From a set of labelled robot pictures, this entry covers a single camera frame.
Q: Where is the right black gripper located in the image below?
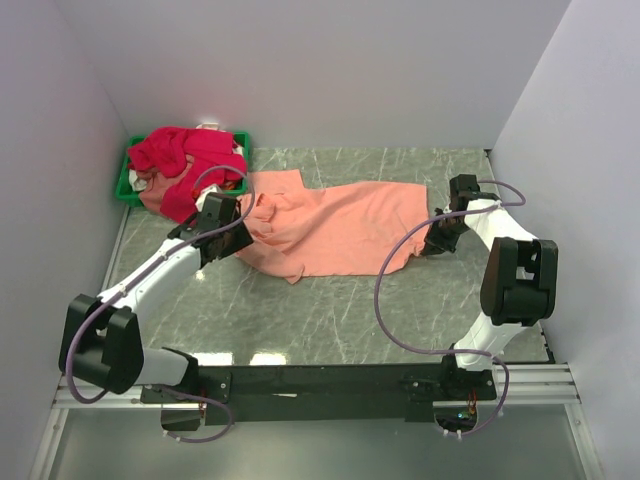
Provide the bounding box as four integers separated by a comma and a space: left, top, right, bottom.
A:
421, 208, 470, 257

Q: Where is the salmon pink t shirt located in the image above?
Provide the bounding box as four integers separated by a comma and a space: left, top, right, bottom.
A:
237, 170, 428, 284

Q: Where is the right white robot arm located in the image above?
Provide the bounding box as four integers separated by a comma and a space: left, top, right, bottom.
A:
421, 174, 559, 399

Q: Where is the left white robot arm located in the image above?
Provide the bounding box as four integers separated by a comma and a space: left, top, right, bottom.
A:
59, 193, 253, 402

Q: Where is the dusty pink garment in bin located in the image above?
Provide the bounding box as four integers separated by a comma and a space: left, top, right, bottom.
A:
138, 166, 190, 215

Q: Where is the magenta red t shirt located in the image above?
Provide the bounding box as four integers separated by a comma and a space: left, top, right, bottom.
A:
128, 126, 248, 223

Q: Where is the white garment in bin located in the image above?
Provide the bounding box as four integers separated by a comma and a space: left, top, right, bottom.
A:
128, 170, 147, 193

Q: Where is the green plastic bin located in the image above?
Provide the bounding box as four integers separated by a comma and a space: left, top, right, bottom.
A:
115, 131, 252, 207

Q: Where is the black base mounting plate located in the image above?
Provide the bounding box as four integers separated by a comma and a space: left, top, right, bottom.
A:
139, 363, 497, 434

